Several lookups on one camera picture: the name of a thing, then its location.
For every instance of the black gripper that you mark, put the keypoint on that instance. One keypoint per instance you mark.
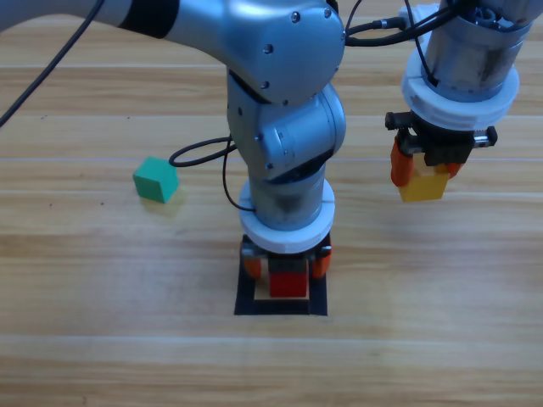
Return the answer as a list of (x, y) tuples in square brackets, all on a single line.
[(288, 263), (447, 149)]

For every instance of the red wooden cube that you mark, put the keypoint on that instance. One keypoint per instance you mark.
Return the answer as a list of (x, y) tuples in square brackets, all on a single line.
[(288, 285)]

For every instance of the yellow wooden cube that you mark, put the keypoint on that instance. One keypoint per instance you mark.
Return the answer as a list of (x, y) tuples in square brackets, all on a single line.
[(424, 188)]

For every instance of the green wooden cube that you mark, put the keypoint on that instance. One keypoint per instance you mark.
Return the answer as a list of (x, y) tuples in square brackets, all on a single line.
[(155, 180)]

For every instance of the black tape square outline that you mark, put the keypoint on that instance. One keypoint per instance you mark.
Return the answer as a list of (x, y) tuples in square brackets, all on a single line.
[(280, 307)]

